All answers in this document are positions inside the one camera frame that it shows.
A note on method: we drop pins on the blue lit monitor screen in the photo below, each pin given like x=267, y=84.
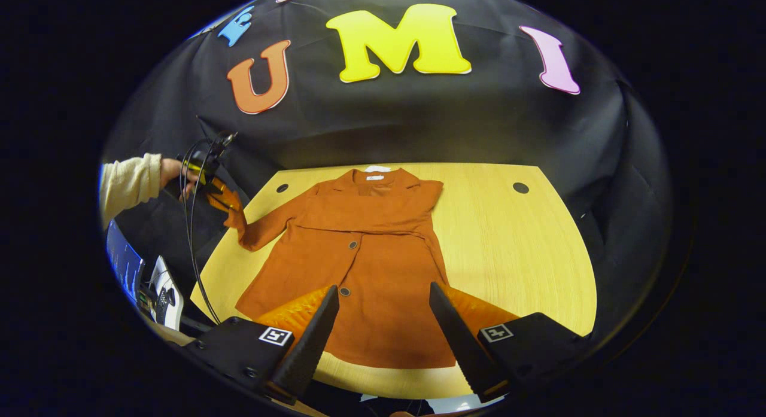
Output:
x=122, y=261

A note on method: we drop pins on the white paper tag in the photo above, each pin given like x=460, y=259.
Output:
x=377, y=168

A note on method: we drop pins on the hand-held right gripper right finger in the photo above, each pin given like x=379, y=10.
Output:
x=464, y=351

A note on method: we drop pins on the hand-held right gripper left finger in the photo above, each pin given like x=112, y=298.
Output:
x=305, y=357

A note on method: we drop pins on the orange knit coat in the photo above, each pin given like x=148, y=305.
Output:
x=371, y=255

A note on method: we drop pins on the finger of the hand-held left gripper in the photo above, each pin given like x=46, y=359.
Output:
x=227, y=203
x=222, y=186

